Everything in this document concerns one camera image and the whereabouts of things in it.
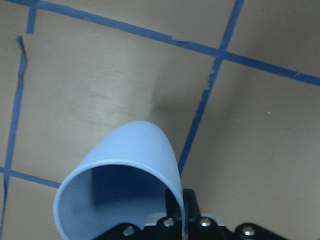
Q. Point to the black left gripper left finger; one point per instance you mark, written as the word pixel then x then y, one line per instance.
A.
pixel 173 209

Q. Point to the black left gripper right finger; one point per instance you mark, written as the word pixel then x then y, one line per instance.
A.
pixel 191 207

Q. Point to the light blue plastic cup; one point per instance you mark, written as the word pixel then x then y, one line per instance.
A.
pixel 124 179

